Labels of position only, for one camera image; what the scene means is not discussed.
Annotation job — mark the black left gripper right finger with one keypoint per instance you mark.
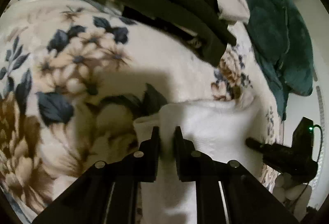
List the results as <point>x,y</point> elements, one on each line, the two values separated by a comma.
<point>225,192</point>

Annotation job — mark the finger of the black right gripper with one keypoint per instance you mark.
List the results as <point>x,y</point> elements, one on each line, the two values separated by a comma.
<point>256,145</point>

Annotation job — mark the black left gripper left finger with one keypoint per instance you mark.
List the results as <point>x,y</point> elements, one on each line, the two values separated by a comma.
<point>107,193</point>

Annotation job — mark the white knit garment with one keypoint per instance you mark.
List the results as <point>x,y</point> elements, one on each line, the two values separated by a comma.
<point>218,129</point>

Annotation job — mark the white gloved right hand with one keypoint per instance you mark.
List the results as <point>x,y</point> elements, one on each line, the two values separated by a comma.
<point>294,196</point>

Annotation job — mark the dark green blanket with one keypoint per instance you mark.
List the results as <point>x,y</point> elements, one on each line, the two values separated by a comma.
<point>282,47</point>

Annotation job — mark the floral fleece blanket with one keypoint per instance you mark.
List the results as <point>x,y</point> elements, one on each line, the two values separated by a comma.
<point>74,78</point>

